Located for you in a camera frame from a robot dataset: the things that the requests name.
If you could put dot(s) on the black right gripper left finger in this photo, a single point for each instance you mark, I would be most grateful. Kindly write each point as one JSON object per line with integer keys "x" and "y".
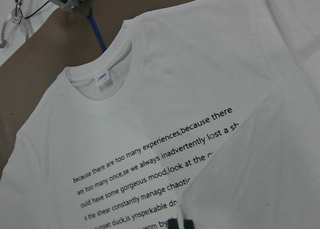
{"x": 172, "y": 223}

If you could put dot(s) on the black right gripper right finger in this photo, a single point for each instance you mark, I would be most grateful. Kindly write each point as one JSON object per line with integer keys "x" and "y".
{"x": 188, "y": 224}

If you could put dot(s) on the white printed t-shirt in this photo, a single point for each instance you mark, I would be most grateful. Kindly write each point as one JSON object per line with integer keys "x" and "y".
{"x": 208, "y": 111}

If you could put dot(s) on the blue tape grid lines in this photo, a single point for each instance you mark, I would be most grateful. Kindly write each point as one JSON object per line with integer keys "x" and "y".
{"x": 96, "y": 30}

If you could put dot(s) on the metal hook clamp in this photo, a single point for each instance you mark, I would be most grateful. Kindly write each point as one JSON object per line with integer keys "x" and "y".
{"x": 16, "y": 17}

